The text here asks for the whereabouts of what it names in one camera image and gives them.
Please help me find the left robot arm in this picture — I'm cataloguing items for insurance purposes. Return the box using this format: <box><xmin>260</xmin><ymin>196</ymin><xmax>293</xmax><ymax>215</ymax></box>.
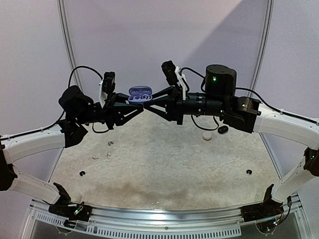
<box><xmin>0</xmin><ymin>85</ymin><xmax>144</xmax><ymax>216</ymax></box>

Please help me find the purple earbud charging case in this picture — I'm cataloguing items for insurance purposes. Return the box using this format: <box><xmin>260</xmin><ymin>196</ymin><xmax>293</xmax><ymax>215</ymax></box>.
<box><xmin>128</xmin><ymin>86</ymin><xmax>153</xmax><ymax>103</ymax></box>

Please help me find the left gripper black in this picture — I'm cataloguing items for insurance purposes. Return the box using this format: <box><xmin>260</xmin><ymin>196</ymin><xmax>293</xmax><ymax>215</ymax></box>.
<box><xmin>76</xmin><ymin>92</ymin><xmax>145</xmax><ymax>129</ymax></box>

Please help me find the pink earbud charging case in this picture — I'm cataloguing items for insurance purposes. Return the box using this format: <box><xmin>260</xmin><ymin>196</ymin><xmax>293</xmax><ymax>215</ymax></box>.
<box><xmin>202</xmin><ymin>132</ymin><xmax>212</xmax><ymax>141</ymax></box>

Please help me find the aluminium front rail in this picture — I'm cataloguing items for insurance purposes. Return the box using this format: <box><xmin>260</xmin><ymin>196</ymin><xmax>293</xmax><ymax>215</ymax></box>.
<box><xmin>22</xmin><ymin>195</ymin><xmax>311</xmax><ymax>239</ymax></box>

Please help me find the black earbud case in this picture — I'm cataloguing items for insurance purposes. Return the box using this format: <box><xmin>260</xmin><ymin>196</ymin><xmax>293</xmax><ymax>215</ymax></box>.
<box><xmin>217</xmin><ymin>125</ymin><xmax>229</xmax><ymax>134</ymax></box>

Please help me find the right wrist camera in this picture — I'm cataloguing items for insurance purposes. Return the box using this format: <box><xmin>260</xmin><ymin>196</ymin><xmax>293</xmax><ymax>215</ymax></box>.
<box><xmin>161</xmin><ymin>60</ymin><xmax>189</xmax><ymax>101</ymax></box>

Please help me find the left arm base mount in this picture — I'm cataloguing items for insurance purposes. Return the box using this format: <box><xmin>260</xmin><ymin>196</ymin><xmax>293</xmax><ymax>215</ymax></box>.
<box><xmin>48</xmin><ymin>183</ymin><xmax>93</xmax><ymax>222</ymax></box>

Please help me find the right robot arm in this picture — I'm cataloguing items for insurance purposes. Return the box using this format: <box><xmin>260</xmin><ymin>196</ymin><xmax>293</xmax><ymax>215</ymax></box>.
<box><xmin>144</xmin><ymin>63</ymin><xmax>319</xmax><ymax>217</ymax></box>

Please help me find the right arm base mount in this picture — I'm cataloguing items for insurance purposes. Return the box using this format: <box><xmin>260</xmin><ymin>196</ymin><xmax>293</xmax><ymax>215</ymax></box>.
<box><xmin>240</xmin><ymin>184</ymin><xmax>292</xmax><ymax>222</ymax></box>

